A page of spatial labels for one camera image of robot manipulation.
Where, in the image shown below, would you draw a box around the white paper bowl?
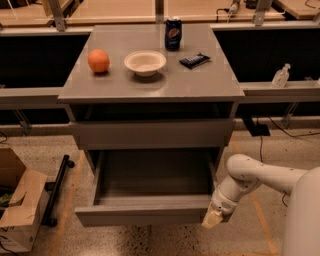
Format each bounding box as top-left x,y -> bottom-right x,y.
124,50 -> 167,77

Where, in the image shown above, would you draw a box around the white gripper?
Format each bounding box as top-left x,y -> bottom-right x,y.
202,190 -> 238,229

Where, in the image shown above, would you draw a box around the dark snack bar packet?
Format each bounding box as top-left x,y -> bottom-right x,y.
180,53 -> 211,69

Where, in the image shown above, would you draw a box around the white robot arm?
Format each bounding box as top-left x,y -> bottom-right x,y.
202,154 -> 320,256

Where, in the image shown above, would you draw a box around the brown cardboard box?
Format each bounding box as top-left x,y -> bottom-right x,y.
0,148 -> 49,253

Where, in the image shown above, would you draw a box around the blue pepsi can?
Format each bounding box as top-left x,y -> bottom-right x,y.
165,16 -> 182,51

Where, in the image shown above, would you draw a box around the grey drawer cabinet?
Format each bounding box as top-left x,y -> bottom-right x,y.
58,24 -> 244,166

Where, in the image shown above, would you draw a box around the clear hand sanitizer bottle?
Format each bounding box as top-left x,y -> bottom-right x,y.
272,63 -> 291,88

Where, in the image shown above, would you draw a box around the grey metal rail frame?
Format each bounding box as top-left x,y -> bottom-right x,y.
0,22 -> 320,108

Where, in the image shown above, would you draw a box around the grey drawer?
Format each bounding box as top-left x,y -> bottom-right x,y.
70,118 -> 233,150
75,149 -> 216,227

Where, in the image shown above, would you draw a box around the black floor socket box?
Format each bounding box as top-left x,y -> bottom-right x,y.
242,117 -> 270,137

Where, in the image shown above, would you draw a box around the black floor cable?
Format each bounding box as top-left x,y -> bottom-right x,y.
259,116 -> 320,208

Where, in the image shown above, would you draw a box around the grey top drawer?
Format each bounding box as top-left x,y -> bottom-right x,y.
70,118 -> 233,150

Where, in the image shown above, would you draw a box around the black metal stand leg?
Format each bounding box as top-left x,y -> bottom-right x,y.
41,155 -> 75,227

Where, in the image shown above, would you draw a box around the orange fruit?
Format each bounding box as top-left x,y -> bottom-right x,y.
88,49 -> 110,73

